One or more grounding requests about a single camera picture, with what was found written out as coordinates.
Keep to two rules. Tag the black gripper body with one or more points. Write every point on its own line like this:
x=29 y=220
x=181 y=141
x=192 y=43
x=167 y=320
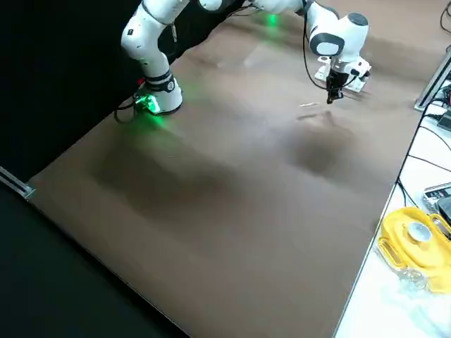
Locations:
x=336 y=79

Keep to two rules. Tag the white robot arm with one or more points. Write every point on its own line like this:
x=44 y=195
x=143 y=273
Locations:
x=151 y=67

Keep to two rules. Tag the white test tube rack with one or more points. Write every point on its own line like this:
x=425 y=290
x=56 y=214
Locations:
x=320 y=72

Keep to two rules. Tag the small black box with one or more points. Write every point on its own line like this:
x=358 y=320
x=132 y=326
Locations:
x=445 y=121

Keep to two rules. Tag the yellow plastic basin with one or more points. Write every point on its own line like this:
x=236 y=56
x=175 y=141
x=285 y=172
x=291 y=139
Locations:
x=394 y=225

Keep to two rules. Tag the clear glass flask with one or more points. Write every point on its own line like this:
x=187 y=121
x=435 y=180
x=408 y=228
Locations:
x=414 y=280

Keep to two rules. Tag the aluminium frame post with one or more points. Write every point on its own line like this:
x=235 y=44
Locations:
x=431 y=88

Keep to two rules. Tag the aluminium frame profile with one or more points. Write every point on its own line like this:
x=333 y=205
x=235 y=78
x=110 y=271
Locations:
x=17 y=184

